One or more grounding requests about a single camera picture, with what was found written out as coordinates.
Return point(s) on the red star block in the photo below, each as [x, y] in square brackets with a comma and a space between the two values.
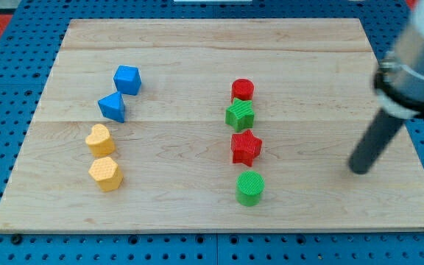
[245, 147]

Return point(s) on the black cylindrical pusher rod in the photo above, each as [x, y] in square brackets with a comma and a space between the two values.
[381, 130]

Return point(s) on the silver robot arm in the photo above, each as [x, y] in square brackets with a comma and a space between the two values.
[399, 79]

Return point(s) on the green star block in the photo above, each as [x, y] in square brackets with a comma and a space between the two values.
[240, 115]

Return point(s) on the light wooden board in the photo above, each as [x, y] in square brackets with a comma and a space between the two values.
[312, 101]

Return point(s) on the red cylinder block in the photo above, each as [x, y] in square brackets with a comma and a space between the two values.
[242, 89]

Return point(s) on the green cylinder block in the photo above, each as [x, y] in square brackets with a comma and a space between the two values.
[249, 188]

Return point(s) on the blue cube block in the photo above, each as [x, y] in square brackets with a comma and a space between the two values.
[127, 80]

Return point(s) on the blue triangle block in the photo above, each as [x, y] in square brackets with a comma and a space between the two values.
[112, 107]

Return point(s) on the yellow heart block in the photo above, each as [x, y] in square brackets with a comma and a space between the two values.
[100, 141]

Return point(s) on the yellow hexagon block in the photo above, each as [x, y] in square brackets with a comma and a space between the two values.
[106, 173]

